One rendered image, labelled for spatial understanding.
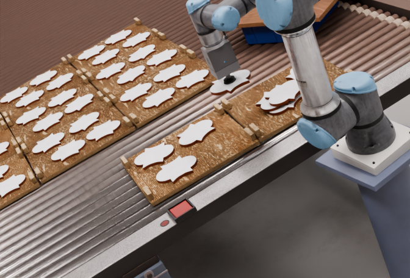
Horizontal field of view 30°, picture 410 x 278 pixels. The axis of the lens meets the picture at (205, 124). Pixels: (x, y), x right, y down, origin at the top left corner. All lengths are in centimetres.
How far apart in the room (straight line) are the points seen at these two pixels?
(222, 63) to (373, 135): 53
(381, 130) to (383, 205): 26
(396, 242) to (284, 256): 106
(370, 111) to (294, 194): 164
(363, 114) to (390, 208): 35
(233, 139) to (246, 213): 131
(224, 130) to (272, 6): 81
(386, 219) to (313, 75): 61
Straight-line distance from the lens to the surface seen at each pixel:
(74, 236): 256
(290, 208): 377
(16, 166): 315
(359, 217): 357
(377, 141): 232
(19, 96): 377
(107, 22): 427
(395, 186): 241
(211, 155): 256
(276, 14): 195
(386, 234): 253
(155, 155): 268
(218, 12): 230
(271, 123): 259
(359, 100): 223
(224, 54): 246
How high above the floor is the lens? 222
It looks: 28 degrees down
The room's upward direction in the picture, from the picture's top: 24 degrees counter-clockwise
